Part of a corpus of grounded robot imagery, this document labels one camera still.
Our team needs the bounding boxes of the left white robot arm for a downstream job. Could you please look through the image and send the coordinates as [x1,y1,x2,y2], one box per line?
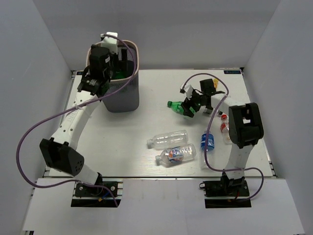
[40,41,139,195]

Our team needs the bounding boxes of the green plastic bottle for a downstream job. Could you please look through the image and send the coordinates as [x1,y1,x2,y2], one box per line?
[112,71,127,80]
[167,101,187,116]

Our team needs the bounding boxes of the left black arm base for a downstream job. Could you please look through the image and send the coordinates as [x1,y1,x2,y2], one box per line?
[71,180,123,208]

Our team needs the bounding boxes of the small bottle yellow cap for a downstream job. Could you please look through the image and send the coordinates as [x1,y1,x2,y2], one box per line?
[213,78,219,89]

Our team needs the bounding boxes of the clear bottle orange blue label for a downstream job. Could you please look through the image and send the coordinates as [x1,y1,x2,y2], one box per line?
[155,144,197,167]

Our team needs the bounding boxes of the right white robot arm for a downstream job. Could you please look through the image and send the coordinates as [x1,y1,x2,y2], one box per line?
[180,79,264,195]

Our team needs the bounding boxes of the grey mesh waste bin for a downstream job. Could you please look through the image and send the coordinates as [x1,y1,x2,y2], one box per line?
[78,42,139,113]

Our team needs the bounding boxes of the clear unlabeled plastic bottle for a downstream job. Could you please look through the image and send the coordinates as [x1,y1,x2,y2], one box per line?
[147,130,189,150]

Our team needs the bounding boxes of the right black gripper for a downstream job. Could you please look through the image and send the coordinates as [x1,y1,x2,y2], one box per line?
[181,88,205,118]

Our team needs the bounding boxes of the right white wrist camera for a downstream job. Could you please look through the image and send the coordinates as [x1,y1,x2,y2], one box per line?
[179,83,194,99]

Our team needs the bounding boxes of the clear bottle red label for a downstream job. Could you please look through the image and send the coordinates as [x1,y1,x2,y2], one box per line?
[220,114,232,144]

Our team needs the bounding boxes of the clear bottle black label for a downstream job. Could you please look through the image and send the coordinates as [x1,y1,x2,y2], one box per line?
[204,107,224,116]

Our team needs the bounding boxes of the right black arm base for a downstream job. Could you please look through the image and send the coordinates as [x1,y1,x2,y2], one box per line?
[199,180,251,209]

